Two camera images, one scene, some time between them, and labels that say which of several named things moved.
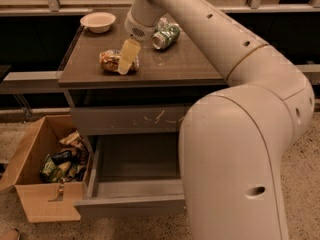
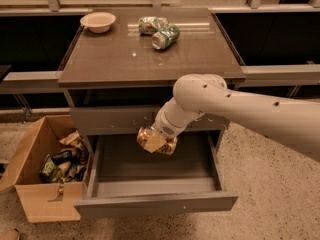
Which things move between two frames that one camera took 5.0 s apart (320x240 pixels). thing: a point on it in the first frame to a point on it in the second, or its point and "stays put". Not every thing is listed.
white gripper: [136, 29] to [164, 125]
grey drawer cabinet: [128, 98] stays put
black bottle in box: [61, 157] stays put
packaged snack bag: [111, 60] to [168, 147]
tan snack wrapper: [73, 139] stays put
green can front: [165, 37] stays put
